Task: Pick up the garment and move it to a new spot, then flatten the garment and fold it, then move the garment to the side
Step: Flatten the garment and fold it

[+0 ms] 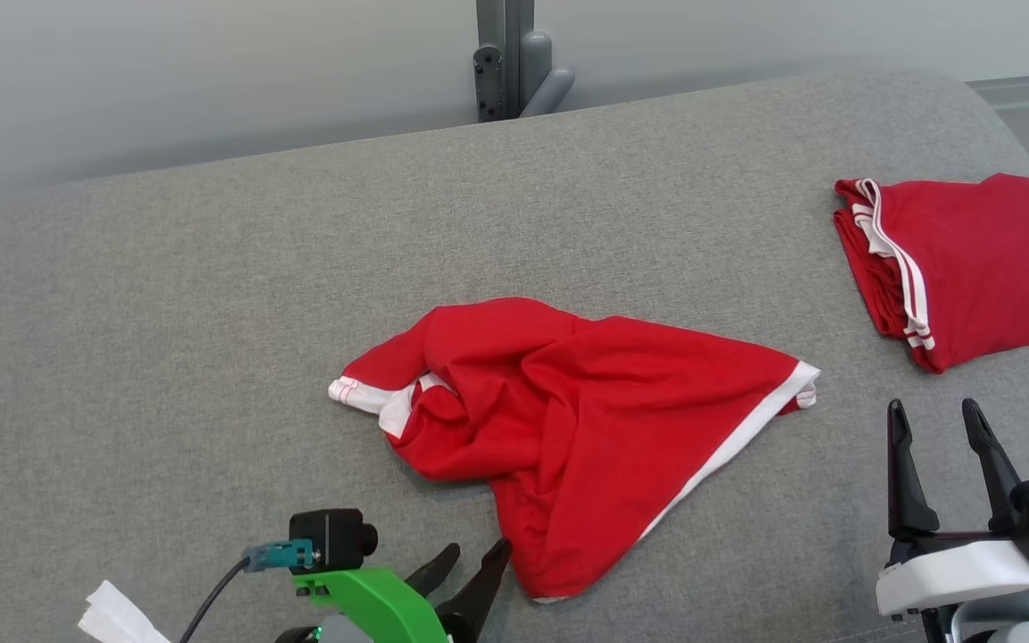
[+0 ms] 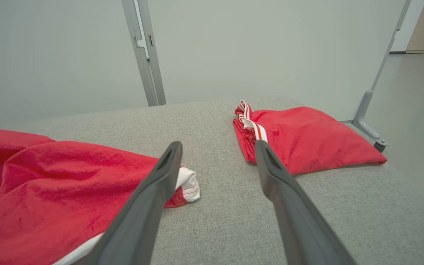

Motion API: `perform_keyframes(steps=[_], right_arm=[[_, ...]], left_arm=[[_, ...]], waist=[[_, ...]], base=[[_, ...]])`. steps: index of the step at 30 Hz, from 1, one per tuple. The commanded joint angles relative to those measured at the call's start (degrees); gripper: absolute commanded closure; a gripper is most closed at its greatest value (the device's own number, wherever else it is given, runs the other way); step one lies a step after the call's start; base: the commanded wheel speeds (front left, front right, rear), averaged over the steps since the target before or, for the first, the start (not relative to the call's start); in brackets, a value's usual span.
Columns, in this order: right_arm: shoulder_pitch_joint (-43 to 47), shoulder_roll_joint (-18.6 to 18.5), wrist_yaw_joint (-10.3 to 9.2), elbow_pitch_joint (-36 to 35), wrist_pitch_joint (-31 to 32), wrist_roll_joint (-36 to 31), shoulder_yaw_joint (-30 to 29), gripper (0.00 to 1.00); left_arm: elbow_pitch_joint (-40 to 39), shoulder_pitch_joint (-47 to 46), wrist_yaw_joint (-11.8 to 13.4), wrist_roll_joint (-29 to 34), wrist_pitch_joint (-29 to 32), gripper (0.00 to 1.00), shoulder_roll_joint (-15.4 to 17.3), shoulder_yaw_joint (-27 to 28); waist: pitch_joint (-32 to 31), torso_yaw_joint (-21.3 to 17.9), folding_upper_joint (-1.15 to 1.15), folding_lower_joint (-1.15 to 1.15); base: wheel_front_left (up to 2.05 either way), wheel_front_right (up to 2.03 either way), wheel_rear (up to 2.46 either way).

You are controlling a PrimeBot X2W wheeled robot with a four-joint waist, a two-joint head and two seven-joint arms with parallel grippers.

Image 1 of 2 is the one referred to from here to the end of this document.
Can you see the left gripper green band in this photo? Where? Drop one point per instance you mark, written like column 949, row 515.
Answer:
column 380, row 607

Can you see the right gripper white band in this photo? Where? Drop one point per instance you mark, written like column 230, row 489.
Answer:
column 961, row 572

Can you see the red shirt with white hem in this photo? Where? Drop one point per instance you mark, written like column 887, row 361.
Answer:
column 586, row 420

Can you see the red jersey with black letters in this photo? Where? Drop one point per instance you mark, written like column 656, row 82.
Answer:
column 988, row 259

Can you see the grey fabric sofa cushion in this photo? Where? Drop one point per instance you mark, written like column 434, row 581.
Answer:
column 211, row 357

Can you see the white paper tag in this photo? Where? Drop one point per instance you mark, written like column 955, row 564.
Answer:
column 117, row 616

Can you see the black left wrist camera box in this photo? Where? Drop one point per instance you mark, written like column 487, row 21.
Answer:
column 331, row 536

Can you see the grey metal post bracket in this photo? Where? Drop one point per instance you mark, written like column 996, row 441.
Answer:
column 501, row 36

